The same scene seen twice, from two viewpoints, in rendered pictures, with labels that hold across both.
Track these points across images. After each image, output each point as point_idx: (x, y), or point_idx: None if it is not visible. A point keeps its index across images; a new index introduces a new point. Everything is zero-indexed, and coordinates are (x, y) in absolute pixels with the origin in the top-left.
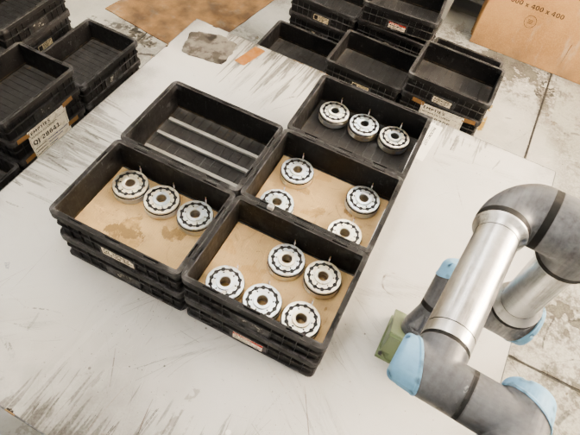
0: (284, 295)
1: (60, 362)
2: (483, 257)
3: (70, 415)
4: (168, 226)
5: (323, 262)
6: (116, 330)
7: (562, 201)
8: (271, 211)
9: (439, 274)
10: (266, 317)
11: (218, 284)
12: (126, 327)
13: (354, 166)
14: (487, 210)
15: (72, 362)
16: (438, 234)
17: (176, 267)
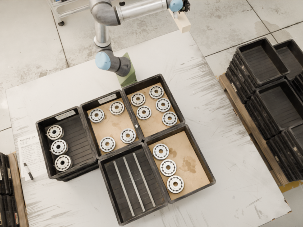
0: (153, 104)
1: (230, 144)
2: (136, 6)
3: (234, 126)
4: (172, 156)
5: (133, 103)
6: (208, 143)
7: (99, 2)
8: (137, 124)
9: (109, 65)
10: (169, 92)
11: (172, 118)
12: (204, 141)
13: (88, 125)
14: (118, 16)
15: (226, 141)
16: (76, 99)
17: (180, 138)
